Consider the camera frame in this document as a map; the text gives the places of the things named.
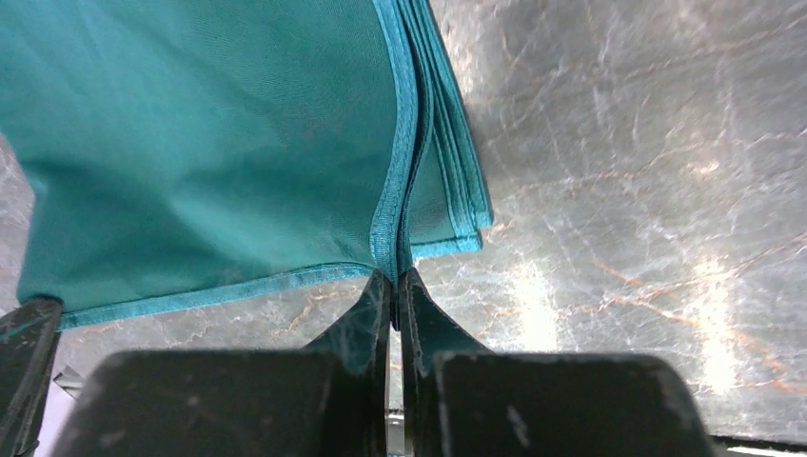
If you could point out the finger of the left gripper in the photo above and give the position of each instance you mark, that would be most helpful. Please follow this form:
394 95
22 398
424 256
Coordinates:
29 341

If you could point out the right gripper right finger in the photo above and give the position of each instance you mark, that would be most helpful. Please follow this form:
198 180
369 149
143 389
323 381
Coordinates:
463 399

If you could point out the teal cloth napkin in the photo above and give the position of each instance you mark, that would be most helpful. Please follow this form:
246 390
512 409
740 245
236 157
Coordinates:
190 153

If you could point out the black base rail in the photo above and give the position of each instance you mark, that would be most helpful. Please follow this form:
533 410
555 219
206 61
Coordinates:
744 447

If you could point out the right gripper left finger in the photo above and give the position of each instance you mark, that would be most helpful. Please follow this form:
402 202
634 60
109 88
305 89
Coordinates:
324 399

